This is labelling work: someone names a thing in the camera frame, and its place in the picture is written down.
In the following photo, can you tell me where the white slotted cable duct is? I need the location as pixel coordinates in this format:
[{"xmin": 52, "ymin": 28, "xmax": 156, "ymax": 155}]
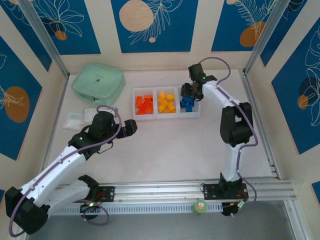
[{"xmin": 53, "ymin": 201, "xmax": 224, "ymax": 216}]

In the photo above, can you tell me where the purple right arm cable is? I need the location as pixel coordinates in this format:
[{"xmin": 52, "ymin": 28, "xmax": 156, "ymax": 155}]
[{"xmin": 198, "ymin": 56, "xmax": 260, "ymax": 218}]

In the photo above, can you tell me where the aluminium frame post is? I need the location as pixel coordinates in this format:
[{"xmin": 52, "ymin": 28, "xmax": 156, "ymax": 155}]
[
  {"xmin": 242, "ymin": 0, "xmax": 294, "ymax": 76},
  {"xmin": 18, "ymin": 0, "xmax": 70, "ymax": 79}
]

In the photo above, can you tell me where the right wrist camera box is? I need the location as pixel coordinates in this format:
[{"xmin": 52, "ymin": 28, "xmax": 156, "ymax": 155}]
[{"xmin": 181, "ymin": 83, "xmax": 193, "ymax": 98}]

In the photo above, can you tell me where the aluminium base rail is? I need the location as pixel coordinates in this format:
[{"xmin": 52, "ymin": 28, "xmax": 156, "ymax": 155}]
[{"xmin": 56, "ymin": 178, "xmax": 295, "ymax": 204}]

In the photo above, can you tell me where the aluminium side rail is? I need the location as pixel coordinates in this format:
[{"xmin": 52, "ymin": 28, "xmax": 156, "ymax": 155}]
[
  {"xmin": 239, "ymin": 69, "xmax": 285, "ymax": 181},
  {"xmin": 41, "ymin": 74, "xmax": 70, "ymax": 176}
]

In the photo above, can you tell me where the mint green fabric pouch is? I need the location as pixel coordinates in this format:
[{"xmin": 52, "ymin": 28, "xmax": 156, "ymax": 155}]
[{"xmin": 71, "ymin": 62, "xmax": 126, "ymax": 106}]

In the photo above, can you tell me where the clear plastic sachet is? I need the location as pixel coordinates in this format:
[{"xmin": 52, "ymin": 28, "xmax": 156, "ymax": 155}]
[
  {"xmin": 83, "ymin": 107, "xmax": 97, "ymax": 124},
  {"xmin": 62, "ymin": 112, "xmax": 84, "ymax": 130}
]

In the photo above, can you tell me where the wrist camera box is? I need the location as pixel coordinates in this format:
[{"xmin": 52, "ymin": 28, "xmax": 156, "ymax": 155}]
[
  {"xmin": 181, "ymin": 83, "xmax": 193, "ymax": 98},
  {"xmin": 123, "ymin": 119, "xmax": 139, "ymax": 137}
]

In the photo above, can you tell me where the green round tape roll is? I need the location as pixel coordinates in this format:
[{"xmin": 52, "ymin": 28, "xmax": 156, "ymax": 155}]
[{"xmin": 191, "ymin": 199, "xmax": 209, "ymax": 216}]

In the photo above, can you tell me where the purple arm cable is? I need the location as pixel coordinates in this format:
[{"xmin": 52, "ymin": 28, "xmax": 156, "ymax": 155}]
[
  {"xmin": 8, "ymin": 104, "xmax": 123, "ymax": 238},
  {"xmin": 198, "ymin": 56, "xmax": 260, "ymax": 218}
]

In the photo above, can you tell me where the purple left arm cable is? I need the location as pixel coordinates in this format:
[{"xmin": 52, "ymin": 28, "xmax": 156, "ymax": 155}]
[{"xmin": 8, "ymin": 104, "xmax": 123, "ymax": 238}]

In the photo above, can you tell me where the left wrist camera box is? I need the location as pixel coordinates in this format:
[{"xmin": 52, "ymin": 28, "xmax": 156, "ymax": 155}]
[{"xmin": 123, "ymin": 119, "xmax": 139, "ymax": 137}]

